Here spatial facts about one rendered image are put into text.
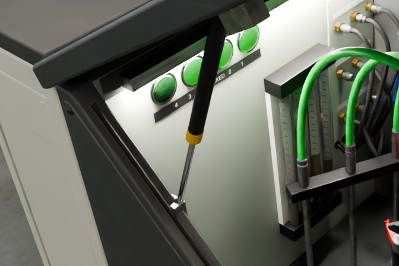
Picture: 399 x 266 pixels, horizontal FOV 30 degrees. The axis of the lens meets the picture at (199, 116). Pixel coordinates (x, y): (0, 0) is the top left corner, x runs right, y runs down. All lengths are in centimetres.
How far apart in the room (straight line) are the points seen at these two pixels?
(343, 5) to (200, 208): 44
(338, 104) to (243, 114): 27
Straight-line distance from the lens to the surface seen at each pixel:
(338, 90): 144
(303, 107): 120
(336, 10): 136
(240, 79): 122
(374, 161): 137
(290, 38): 128
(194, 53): 108
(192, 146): 87
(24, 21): 111
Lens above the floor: 195
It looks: 34 degrees down
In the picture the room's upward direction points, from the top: 10 degrees counter-clockwise
